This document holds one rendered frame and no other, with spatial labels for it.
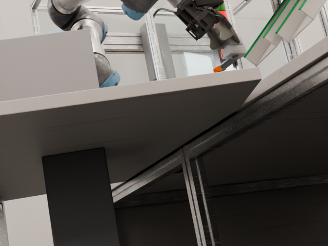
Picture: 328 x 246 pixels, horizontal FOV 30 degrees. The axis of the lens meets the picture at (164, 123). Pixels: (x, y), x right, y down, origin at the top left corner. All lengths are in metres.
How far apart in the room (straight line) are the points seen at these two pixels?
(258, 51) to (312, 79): 0.46
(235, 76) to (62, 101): 0.36
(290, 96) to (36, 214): 4.16
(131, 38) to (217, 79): 1.84
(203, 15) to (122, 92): 0.73
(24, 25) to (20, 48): 4.19
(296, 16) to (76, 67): 0.58
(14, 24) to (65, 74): 4.25
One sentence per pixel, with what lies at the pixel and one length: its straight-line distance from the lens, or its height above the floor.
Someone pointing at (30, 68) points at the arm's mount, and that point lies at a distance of 1.63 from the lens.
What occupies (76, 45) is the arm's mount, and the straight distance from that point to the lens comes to 1.65.
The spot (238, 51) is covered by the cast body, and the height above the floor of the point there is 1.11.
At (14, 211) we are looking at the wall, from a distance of 5.34.
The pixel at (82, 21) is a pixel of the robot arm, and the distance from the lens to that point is 2.20.
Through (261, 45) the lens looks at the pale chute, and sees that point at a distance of 1.73.
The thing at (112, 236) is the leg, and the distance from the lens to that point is 1.53.
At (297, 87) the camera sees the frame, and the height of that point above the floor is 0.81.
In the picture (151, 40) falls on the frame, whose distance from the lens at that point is 2.76.
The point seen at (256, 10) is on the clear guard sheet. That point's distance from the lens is 3.59.
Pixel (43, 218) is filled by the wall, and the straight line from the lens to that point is 5.31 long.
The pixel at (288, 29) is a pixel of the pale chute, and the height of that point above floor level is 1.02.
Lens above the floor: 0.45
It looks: 15 degrees up
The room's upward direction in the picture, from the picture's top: 11 degrees counter-clockwise
